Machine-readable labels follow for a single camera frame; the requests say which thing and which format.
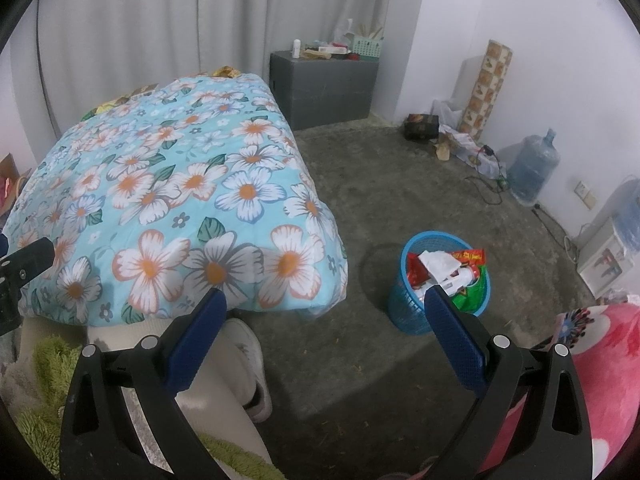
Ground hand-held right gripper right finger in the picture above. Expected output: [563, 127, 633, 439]
[424, 285, 593, 480]

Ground blue water jug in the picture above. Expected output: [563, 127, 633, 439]
[507, 128, 561, 207]

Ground dark box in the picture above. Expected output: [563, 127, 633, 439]
[404, 113, 441, 142]

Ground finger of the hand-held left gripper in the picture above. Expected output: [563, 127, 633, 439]
[0, 232, 56, 289]

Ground red foil wrapper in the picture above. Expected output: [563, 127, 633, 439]
[406, 252, 429, 289]

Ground flat paper boxes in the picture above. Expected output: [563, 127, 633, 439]
[302, 42, 351, 61]

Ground blue plastic basket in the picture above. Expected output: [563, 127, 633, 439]
[387, 230, 492, 336]

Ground red gift bag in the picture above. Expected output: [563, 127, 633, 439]
[0, 174, 28, 218]

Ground white tissue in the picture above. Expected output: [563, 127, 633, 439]
[417, 249, 463, 282]

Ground grey cabinet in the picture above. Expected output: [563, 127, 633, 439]
[269, 50, 380, 132]

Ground patterned paper roll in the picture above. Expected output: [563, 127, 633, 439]
[457, 39, 515, 141]

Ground black cable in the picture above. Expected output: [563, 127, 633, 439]
[464, 144, 507, 207]

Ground white bottle red cap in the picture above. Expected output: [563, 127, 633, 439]
[425, 266, 479, 297]

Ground grey curtain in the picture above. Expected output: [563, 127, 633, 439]
[37, 0, 432, 128]

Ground pink floral blanket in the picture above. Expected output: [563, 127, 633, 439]
[475, 300, 640, 480]

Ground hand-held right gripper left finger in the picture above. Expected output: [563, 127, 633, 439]
[59, 287, 228, 480]

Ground green storage basket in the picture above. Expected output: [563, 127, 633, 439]
[347, 34, 385, 63]

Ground white shoe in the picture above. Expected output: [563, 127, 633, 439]
[226, 317, 274, 424]

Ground green snack bag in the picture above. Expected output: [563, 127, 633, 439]
[450, 248, 491, 314]

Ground blue floral blanket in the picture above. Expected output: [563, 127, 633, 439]
[0, 72, 350, 331]

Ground white plastic bags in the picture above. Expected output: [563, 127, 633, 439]
[432, 99, 502, 177]

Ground wall socket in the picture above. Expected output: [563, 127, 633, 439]
[574, 181, 599, 211]

